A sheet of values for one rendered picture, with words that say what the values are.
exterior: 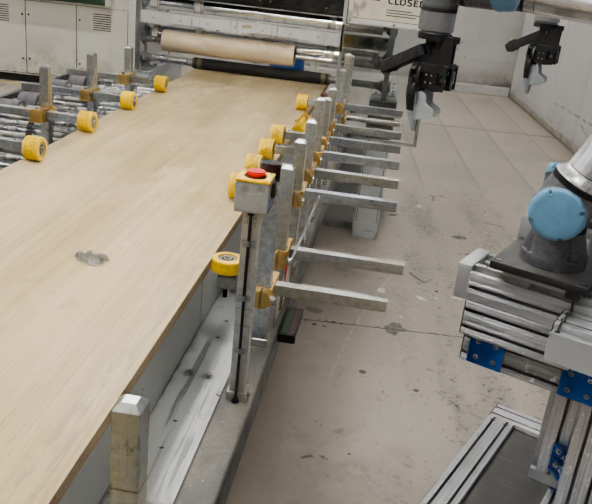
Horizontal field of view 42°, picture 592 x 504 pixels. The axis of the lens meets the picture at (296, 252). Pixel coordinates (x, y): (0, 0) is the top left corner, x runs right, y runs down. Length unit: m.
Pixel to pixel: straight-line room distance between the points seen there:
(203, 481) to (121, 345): 0.31
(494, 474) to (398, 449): 0.49
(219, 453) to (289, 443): 1.26
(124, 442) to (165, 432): 0.85
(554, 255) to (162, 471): 0.97
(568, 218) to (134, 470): 1.03
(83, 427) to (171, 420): 0.53
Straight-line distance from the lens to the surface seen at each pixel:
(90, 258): 1.91
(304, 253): 2.17
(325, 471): 2.74
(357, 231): 4.81
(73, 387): 1.43
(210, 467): 1.57
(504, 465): 2.59
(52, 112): 3.17
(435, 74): 1.68
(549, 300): 1.84
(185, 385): 1.96
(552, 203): 1.64
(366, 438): 2.93
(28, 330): 1.62
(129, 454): 0.95
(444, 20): 1.67
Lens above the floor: 1.66
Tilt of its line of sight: 22 degrees down
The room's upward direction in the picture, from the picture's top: 6 degrees clockwise
